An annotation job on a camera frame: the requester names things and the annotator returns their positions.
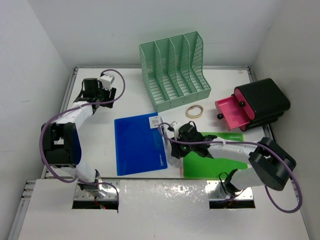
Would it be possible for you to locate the yellowish tape roll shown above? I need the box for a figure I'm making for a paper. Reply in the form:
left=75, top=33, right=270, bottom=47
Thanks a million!
left=185, top=104, right=204, bottom=119

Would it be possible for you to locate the red pen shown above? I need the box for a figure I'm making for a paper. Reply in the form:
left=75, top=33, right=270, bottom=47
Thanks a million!
left=179, top=158, right=184, bottom=178

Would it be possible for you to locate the black pink drawer box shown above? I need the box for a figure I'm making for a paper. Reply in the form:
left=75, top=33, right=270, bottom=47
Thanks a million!
left=215, top=78, right=291, bottom=132

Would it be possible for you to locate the clear tape roll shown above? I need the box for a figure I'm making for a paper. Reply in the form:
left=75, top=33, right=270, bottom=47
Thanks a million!
left=166, top=153, right=179, bottom=166

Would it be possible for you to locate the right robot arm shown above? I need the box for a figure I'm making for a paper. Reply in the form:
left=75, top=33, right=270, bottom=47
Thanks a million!
left=170, top=123, right=297, bottom=196

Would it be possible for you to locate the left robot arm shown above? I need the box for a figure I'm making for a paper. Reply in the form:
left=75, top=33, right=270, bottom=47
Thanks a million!
left=42, top=73, right=117, bottom=183

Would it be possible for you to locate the blue pen in package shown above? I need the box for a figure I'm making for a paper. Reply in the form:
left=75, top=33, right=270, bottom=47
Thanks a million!
left=160, top=117, right=170, bottom=150

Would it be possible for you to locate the green clip file folder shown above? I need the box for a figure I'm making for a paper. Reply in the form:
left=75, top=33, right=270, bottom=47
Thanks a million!
left=182, top=131, right=251, bottom=179

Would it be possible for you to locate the blue clip file folder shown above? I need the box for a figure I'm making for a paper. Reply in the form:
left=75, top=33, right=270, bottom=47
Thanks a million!
left=114, top=112, right=168, bottom=176

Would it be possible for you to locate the green file organizer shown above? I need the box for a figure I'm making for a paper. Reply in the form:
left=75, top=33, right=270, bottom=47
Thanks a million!
left=139, top=31, right=212, bottom=113

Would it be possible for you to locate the white front board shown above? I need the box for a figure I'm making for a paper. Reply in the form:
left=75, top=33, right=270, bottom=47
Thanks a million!
left=19, top=179, right=309, bottom=240

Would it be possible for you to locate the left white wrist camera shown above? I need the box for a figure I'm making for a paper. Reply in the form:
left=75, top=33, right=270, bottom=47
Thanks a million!
left=98, top=73, right=115, bottom=91

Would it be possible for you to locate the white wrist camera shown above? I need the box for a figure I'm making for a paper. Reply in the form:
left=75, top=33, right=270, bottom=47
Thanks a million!
left=98, top=73, right=115, bottom=91
left=167, top=121, right=181, bottom=139

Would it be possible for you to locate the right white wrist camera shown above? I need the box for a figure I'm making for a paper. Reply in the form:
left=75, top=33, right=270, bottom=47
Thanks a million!
left=167, top=121, right=181, bottom=139

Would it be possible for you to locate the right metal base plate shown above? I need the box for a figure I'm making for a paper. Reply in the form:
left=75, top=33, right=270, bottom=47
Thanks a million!
left=205, top=180, right=254, bottom=202

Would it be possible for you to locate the metal base plate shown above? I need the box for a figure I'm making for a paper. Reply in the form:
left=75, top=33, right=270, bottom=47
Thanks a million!
left=205, top=180, right=254, bottom=202
left=73, top=178, right=120, bottom=201

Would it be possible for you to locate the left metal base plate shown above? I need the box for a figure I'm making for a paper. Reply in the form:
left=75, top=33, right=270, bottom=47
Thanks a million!
left=73, top=178, right=120, bottom=201

